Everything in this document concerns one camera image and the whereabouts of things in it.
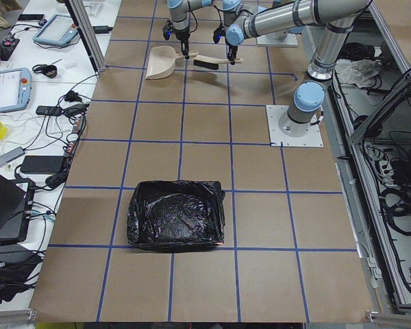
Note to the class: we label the white hand brush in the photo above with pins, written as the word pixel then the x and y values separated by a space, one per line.
pixel 213 63

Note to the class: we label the far blue teach pendant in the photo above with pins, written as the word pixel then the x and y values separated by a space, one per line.
pixel 58 31

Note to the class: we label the white crumpled cloth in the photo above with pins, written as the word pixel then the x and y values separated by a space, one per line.
pixel 361 73

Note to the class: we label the black lined trash bin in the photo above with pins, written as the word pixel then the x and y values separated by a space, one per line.
pixel 176 216

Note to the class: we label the aluminium frame post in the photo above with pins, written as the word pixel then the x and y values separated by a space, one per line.
pixel 86 32

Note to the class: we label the beige plastic dustpan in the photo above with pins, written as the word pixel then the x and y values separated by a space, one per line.
pixel 161 63

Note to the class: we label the near blue teach pendant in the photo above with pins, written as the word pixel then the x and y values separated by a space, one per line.
pixel 15 89

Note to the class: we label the black power adapter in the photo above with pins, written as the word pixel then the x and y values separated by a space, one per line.
pixel 42 164

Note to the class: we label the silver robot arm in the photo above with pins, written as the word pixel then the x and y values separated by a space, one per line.
pixel 242 21
pixel 179 22

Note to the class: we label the grey usb hub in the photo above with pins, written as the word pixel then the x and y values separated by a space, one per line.
pixel 11 155

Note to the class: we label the blue teach pendant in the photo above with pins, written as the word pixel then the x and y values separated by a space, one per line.
pixel 58 31
pixel 15 89

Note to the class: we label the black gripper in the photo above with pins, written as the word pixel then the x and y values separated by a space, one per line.
pixel 182 38
pixel 231 47

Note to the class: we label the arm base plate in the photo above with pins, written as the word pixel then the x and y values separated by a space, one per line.
pixel 282 38
pixel 285 133

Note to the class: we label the black laptop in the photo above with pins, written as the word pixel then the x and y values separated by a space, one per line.
pixel 16 197

